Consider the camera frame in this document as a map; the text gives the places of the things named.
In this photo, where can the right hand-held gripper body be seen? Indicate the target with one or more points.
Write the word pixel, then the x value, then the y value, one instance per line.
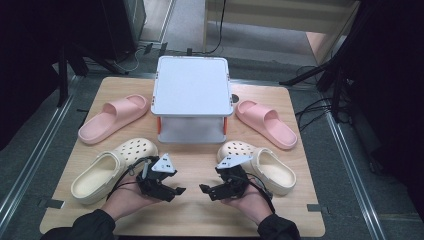
pixel 233 181

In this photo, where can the white two-tier shoe rack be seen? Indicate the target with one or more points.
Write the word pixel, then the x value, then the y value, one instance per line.
pixel 191 85

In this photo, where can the dark cabinet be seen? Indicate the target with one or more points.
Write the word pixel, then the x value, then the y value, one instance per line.
pixel 123 26

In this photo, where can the metal floor rail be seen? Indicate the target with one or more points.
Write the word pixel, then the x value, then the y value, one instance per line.
pixel 33 160
pixel 353 173

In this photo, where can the cream clog shoe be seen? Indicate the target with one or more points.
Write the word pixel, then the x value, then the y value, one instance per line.
pixel 273 170
pixel 100 173

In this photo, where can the black round table grommet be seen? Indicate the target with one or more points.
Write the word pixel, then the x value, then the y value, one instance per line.
pixel 235 98

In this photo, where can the light wooden furniture frame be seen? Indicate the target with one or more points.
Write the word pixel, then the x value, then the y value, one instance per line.
pixel 283 13

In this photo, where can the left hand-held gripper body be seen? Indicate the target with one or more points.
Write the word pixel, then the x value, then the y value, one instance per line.
pixel 156 176

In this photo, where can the person's right hand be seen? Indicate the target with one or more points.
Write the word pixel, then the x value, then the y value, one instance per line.
pixel 255 206

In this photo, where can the person's left hand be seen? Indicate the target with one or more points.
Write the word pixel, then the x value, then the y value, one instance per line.
pixel 125 201

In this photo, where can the pink slide slipper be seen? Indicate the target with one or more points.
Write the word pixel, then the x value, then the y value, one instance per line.
pixel 110 120
pixel 266 123

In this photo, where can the black metal stand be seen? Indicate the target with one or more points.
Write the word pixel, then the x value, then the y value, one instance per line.
pixel 62 76
pixel 336 76

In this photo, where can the grey tape piece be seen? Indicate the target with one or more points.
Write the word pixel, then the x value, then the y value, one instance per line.
pixel 316 208
pixel 51 203

